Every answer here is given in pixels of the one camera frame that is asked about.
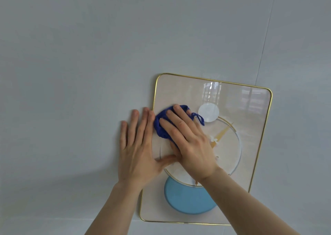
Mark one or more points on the person's right hand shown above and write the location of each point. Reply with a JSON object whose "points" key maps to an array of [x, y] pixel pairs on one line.
{"points": [[192, 149]]}

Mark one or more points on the person's right thumb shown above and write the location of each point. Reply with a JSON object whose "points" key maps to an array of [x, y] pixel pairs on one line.
{"points": [[175, 152]]}

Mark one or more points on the person's right little finger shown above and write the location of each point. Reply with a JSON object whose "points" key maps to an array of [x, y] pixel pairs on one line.
{"points": [[197, 127]]}

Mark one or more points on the person's left middle finger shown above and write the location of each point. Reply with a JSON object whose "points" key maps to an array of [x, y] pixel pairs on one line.
{"points": [[142, 128]]}

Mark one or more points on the person's right middle finger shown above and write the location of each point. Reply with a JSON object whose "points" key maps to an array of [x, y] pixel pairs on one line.
{"points": [[179, 126]]}

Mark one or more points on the person's left forearm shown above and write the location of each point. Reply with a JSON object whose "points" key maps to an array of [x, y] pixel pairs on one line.
{"points": [[116, 211]]}

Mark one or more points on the person's left little finger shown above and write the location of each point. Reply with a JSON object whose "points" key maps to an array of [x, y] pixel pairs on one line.
{"points": [[123, 135]]}

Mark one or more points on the person's left thumb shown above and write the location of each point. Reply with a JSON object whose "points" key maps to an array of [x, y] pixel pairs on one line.
{"points": [[166, 161]]}

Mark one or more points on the blue knitted cleaning cloth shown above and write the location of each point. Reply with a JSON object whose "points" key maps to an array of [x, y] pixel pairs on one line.
{"points": [[161, 128]]}

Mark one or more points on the gold-framed rectangular wall clock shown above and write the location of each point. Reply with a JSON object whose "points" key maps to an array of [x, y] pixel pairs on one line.
{"points": [[240, 128]]}

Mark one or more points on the person's right forearm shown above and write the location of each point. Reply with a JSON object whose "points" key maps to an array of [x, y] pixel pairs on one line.
{"points": [[243, 206]]}

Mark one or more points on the person's left hand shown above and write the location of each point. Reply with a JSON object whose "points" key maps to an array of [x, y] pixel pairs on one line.
{"points": [[135, 162]]}

